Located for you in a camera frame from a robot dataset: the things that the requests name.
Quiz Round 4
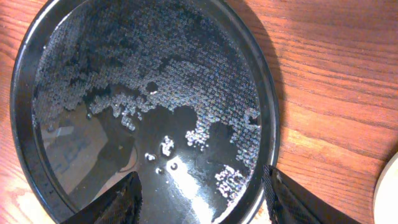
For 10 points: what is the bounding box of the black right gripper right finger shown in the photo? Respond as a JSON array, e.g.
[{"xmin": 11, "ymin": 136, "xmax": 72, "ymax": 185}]
[{"xmin": 262, "ymin": 165, "xmax": 358, "ymax": 224}]

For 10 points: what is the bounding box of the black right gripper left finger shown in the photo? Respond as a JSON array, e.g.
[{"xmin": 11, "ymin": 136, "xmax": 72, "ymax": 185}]
[{"xmin": 62, "ymin": 171, "xmax": 142, "ymax": 224}]

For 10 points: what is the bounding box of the mint plate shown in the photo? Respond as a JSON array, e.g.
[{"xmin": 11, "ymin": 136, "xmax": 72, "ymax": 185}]
[{"xmin": 373, "ymin": 154, "xmax": 398, "ymax": 224}]

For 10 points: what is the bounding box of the round black tray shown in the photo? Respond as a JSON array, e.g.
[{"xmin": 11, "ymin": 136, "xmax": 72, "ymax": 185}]
[{"xmin": 9, "ymin": 0, "xmax": 281, "ymax": 224}]

